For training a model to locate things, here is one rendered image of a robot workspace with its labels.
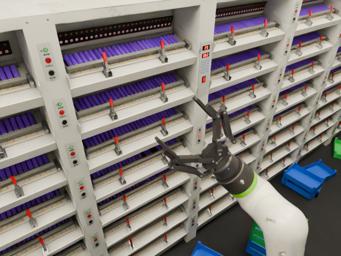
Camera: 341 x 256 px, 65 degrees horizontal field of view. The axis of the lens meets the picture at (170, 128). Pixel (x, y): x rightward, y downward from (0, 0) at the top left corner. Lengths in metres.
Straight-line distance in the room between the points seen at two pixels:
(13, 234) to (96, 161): 0.45
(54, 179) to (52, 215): 0.20
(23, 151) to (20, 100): 0.20
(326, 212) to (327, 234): 0.24
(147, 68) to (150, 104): 0.19
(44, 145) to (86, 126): 0.17
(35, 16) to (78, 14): 0.13
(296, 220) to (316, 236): 1.87
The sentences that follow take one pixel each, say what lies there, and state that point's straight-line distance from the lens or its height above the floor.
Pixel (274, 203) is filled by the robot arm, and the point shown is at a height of 1.39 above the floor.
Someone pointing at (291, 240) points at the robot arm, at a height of 1.36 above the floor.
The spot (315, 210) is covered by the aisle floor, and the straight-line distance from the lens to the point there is 2.78.
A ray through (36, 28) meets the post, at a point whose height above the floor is 1.72.
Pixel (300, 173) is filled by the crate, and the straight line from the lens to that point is 2.94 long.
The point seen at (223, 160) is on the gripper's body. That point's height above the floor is 1.45.
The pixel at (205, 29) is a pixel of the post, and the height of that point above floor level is 1.61.
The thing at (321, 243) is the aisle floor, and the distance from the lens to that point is 2.56.
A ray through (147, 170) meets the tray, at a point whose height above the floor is 0.92.
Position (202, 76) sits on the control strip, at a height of 1.39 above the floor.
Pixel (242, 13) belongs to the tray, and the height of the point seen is 1.61.
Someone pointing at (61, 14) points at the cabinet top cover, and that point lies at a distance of 0.96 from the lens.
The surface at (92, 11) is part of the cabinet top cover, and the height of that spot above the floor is 1.74.
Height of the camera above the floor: 1.91
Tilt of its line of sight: 34 degrees down
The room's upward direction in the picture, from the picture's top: straight up
